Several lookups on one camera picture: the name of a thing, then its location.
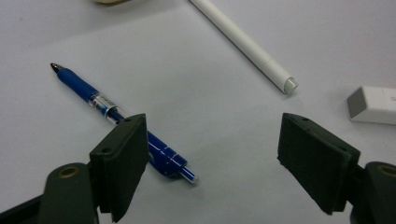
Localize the white pen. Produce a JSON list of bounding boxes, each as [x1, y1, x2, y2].
[[189, 0, 299, 95]]

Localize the beige pen holder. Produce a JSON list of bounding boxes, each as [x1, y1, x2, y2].
[[90, 0, 132, 6]]

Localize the blue ballpoint pen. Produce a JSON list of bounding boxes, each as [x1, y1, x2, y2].
[[49, 63, 199, 185]]

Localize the white table cover sheet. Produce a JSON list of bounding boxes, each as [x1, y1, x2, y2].
[[0, 0, 396, 224]]

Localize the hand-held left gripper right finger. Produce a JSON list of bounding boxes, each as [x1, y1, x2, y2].
[[276, 112, 362, 217]]

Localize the white glue stick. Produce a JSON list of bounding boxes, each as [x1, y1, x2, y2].
[[345, 86, 396, 126]]

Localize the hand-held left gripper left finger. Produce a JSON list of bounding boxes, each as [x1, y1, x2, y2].
[[89, 113, 150, 223]]

